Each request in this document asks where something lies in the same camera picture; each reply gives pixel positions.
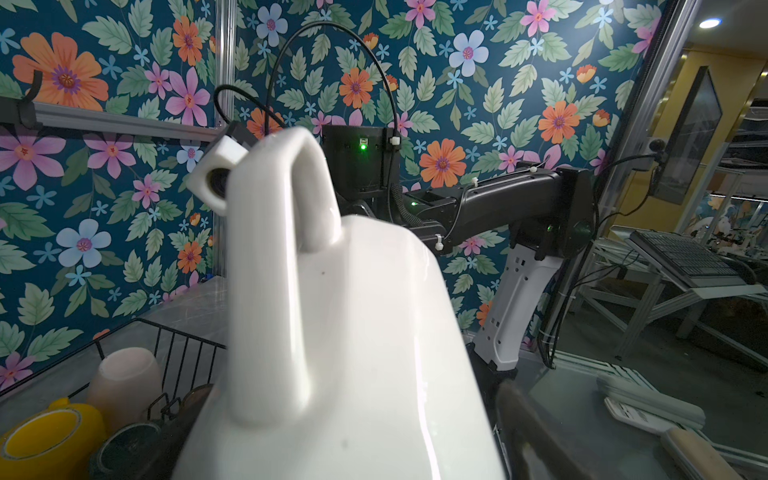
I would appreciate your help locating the yellow mug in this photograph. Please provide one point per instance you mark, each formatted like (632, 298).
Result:
(54, 444)

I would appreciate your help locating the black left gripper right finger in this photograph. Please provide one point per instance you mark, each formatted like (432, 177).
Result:
(538, 447)

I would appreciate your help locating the aluminium frame post back left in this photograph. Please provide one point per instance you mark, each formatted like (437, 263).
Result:
(225, 33)

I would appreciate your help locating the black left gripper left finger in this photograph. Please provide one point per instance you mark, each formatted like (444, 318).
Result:
(158, 458)

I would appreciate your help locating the black hook rail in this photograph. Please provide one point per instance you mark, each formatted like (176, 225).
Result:
(22, 111)

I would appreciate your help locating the cream white mug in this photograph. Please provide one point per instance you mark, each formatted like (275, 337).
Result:
(344, 356)

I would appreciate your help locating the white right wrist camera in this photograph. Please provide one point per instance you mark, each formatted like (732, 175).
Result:
(208, 180)

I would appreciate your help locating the dark green mug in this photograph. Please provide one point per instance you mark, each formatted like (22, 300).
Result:
(120, 448)

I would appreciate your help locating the black keyboard on stand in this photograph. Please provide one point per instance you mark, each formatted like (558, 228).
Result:
(687, 262)

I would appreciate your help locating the black wall monitor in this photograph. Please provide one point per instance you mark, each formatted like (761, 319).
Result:
(689, 140)

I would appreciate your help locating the black wire dish rack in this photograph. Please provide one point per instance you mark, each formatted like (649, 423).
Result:
(186, 362)

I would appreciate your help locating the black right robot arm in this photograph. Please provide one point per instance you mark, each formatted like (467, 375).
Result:
(549, 214)

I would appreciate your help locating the pale pink mug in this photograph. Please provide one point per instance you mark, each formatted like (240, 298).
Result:
(126, 383)

